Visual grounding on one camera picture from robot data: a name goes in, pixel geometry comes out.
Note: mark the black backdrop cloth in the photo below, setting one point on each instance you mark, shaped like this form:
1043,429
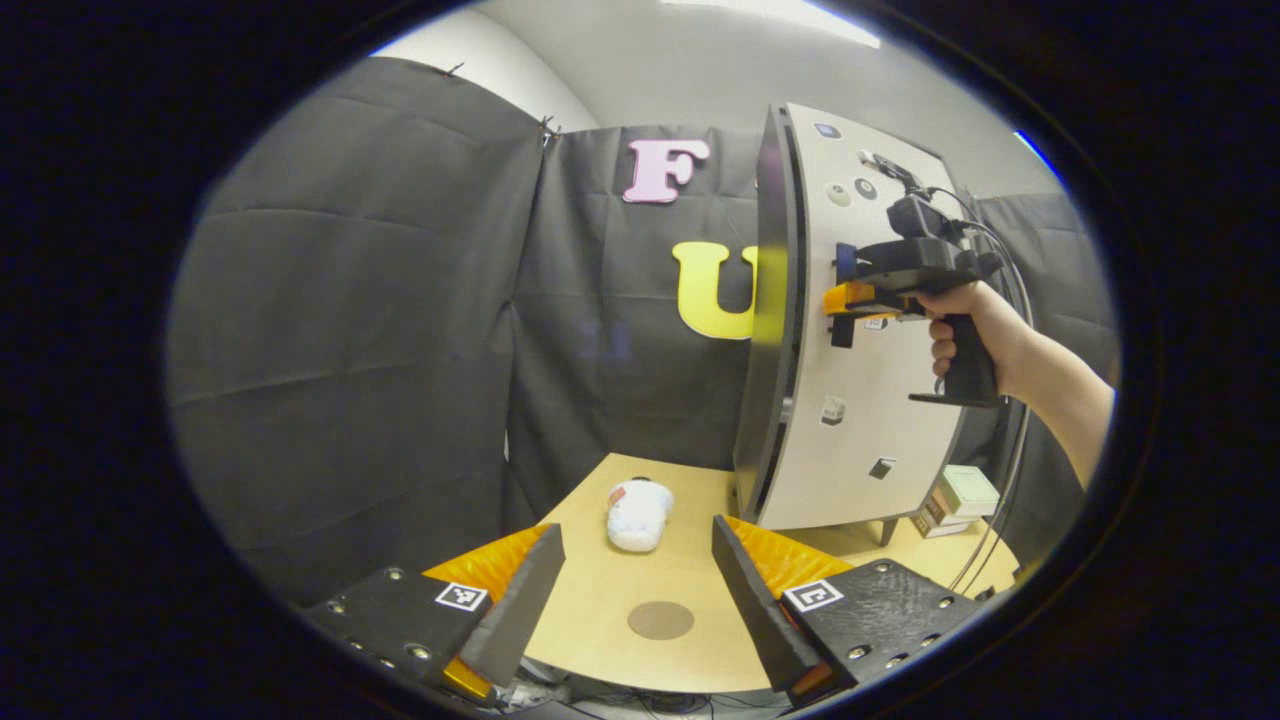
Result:
350,350

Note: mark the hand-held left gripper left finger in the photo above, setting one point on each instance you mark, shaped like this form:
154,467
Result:
525,610

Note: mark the dark grey cabinet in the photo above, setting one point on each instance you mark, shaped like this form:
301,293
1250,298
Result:
765,350

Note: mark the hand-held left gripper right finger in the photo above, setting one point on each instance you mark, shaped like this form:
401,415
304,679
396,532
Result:
750,610

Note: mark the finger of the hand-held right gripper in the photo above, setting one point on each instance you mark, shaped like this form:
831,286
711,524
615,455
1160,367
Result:
855,298

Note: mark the white plush toy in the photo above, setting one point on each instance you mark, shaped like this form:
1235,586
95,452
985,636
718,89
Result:
638,515

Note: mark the beige cabinet door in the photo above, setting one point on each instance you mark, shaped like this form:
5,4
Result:
880,450

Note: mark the round brown coaster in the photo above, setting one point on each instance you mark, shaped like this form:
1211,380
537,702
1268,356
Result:
661,620

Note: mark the reddish brown book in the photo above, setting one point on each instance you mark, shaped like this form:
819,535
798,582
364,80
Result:
935,512

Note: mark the green book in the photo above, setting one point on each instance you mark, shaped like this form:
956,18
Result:
970,490

